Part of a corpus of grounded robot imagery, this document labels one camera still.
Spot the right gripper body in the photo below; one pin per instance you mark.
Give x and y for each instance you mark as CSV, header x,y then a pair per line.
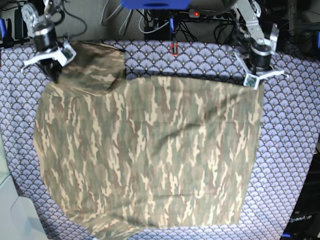
x,y
51,55

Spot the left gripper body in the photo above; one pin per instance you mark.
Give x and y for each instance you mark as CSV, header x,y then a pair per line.
x,y
257,65

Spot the camouflage T-shirt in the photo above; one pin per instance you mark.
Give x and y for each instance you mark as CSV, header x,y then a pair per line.
x,y
120,155

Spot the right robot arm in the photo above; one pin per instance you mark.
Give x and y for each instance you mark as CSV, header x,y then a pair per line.
x,y
52,14

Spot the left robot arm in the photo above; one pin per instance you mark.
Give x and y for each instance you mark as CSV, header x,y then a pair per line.
x,y
247,14

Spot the blue clamp left edge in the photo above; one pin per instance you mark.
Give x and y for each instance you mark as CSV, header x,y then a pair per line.
x,y
6,34

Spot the blue clamp edge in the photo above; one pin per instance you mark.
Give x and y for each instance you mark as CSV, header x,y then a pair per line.
x,y
6,34
316,45

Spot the purple fan-pattern table cloth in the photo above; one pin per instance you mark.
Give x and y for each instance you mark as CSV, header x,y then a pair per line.
x,y
289,132

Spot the blue clamp right edge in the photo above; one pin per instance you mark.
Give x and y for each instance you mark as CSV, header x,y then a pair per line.
x,y
316,45

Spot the black power strip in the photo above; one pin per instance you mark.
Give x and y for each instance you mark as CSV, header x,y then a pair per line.
x,y
226,16

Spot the red black table clamp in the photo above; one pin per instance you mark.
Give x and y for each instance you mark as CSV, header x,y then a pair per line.
x,y
174,49

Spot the black OpenArm box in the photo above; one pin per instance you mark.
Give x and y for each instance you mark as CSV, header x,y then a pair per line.
x,y
304,223

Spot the light green cloth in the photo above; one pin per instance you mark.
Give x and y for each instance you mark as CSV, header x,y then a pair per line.
x,y
18,217

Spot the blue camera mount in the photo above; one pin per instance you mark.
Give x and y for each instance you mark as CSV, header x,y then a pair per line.
x,y
155,4

